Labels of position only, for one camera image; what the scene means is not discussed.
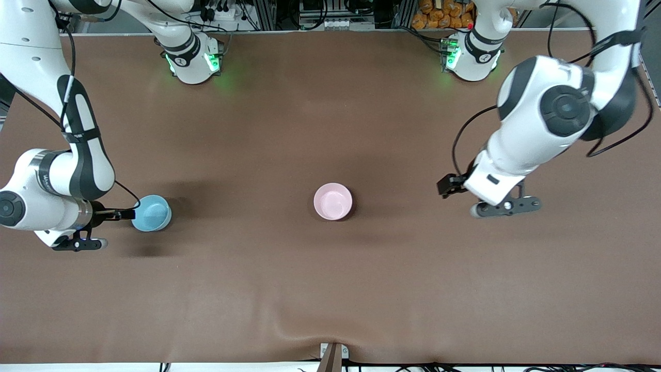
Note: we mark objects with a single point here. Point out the aluminium frame profile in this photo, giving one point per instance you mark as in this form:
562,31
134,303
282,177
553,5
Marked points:
405,13
266,15

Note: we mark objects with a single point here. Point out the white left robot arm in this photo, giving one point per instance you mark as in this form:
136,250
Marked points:
521,144

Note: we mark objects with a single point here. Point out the brown camera pole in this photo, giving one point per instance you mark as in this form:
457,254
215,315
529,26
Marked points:
330,361

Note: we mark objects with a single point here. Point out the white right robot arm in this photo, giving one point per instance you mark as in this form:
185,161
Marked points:
31,51

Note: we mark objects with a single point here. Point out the orange objects pile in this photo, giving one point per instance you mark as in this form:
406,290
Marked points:
439,13

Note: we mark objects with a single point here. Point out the power strip with black plugs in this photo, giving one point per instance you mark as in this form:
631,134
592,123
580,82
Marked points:
222,14

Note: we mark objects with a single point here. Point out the brown table mat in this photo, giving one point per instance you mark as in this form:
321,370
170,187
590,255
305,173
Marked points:
330,289

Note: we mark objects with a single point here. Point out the blue bowl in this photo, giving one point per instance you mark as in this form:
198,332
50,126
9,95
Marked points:
154,213

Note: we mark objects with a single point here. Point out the pink bowl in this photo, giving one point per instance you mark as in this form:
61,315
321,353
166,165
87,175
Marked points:
333,201

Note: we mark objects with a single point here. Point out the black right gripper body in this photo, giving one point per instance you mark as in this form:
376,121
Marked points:
100,213

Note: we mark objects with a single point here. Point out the white power strip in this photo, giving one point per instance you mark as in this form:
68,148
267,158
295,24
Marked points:
346,24

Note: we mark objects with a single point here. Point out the grey metal bracket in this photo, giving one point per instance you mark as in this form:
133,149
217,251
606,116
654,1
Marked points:
345,352

